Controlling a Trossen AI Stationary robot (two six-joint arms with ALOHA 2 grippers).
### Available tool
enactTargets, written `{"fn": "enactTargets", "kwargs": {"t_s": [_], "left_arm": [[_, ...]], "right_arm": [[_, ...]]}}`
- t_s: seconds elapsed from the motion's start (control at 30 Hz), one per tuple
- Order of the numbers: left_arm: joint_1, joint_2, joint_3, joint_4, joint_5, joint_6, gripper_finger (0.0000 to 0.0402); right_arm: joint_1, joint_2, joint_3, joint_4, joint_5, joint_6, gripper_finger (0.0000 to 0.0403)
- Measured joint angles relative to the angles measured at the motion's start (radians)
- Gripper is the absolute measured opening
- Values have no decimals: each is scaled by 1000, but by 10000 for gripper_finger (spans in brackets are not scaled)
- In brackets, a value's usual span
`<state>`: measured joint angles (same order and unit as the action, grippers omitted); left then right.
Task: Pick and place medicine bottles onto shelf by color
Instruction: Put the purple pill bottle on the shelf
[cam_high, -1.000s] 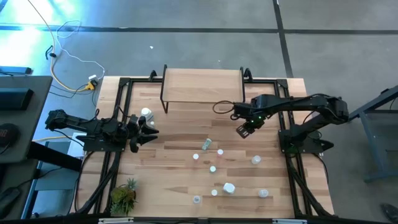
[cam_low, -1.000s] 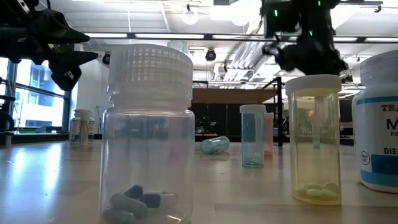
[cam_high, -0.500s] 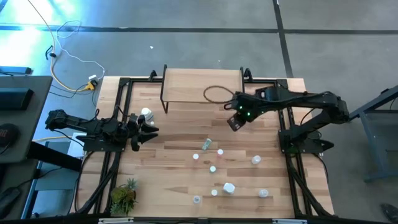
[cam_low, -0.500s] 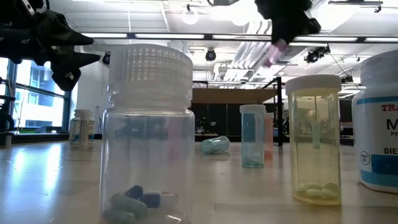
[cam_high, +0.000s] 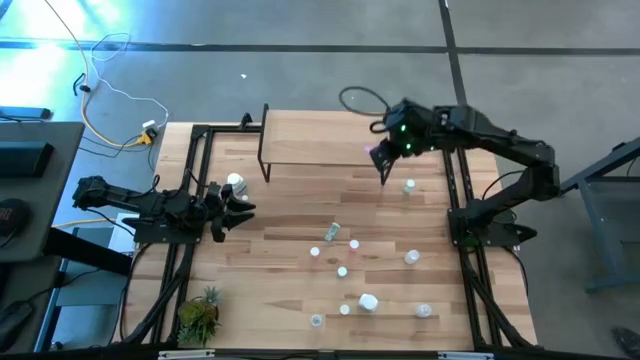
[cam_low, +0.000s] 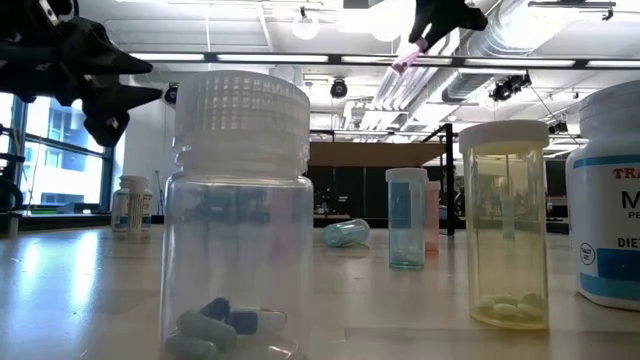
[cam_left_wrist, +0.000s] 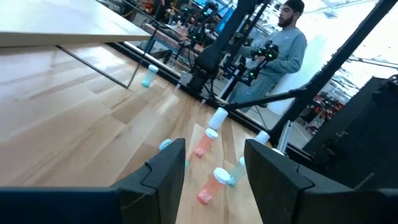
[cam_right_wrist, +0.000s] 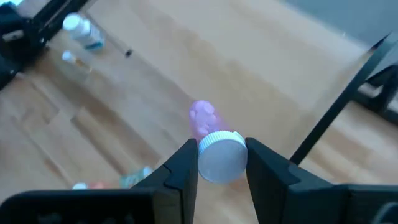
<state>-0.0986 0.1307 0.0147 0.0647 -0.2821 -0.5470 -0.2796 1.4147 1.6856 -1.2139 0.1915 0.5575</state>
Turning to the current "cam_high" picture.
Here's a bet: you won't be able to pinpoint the black box on desk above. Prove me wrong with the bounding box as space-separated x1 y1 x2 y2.
0 141 55 179

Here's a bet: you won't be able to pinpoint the grey desk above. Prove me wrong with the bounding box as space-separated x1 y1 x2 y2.
0 119 86 264

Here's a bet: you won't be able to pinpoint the short black cable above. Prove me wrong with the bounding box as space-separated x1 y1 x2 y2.
72 72 92 96

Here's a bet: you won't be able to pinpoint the wooden shelf black metal legs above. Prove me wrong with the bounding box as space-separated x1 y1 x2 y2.
257 103 389 184

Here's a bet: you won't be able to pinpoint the yellow extension cable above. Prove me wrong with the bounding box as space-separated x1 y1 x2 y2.
42 0 154 150

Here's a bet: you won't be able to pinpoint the black aluminium table frame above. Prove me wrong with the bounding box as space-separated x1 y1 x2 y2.
119 122 539 351

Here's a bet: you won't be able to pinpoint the round black speaker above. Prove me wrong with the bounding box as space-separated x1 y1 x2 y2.
0 198 31 239

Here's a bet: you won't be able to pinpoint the grey metal table frame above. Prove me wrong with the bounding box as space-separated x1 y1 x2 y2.
549 137 640 294

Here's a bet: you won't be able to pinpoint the black cable loop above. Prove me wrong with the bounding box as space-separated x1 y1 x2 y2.
338 85 391 117

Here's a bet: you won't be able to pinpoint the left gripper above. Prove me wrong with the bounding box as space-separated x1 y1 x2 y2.
202 182 257 244

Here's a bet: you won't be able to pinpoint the potted succulent plant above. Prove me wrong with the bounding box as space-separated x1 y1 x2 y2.
177 285 224 347

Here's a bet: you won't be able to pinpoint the flat black device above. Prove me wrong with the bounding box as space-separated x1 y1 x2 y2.
0 105 53 121

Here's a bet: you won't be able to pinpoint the white frame bracket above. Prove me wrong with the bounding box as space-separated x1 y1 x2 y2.
438 351 495 360
158 349 216 360

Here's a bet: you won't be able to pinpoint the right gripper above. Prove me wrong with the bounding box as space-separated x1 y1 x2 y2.
369 137 401 186

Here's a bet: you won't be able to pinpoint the white cable with adapter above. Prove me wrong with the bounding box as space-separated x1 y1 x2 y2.
89 32 171 130

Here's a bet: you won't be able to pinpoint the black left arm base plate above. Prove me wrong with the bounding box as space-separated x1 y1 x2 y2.
122 214 206 245

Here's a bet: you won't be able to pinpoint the black desk beam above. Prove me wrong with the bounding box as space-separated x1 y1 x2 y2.
42 227 134 276

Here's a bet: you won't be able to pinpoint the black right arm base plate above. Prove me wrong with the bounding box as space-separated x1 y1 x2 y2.
447 207 539 249

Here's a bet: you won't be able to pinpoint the black floor object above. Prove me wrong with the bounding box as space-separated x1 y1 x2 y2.
612 326 640 359

